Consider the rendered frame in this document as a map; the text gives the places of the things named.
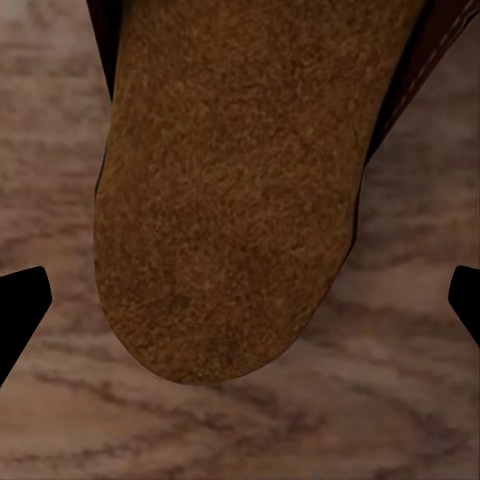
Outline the sandal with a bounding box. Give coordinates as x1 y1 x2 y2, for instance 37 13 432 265
87 0 480 385

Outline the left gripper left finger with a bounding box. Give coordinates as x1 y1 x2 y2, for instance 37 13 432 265
0 266 52 386

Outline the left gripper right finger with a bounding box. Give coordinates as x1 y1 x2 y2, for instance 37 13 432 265
448 265 480 346

